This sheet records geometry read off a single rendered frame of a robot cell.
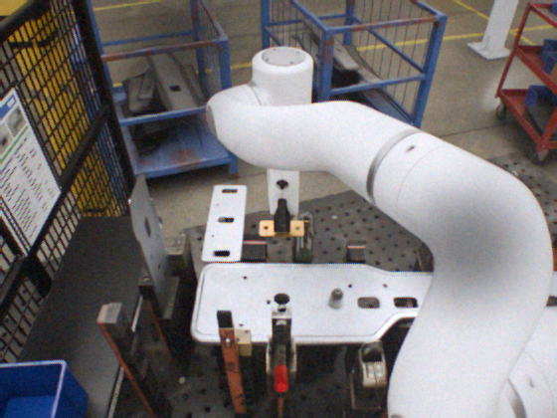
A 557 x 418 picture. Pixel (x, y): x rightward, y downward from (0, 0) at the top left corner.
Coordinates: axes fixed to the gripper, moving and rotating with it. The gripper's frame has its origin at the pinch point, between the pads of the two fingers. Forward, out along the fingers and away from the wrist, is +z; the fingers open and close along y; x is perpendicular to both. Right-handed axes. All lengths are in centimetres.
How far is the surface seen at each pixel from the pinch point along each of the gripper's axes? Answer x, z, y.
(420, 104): -94, 92, 200
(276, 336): 1.0, 14.7, -16.1
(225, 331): 10.3, 13.1, -16.1
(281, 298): 0.0, 5.9, -13.5
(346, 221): -24, 58, 55
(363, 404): -16.5, 29.8, -22.9
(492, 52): -217, 125, 364
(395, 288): -27.2, 27.6, 4.0
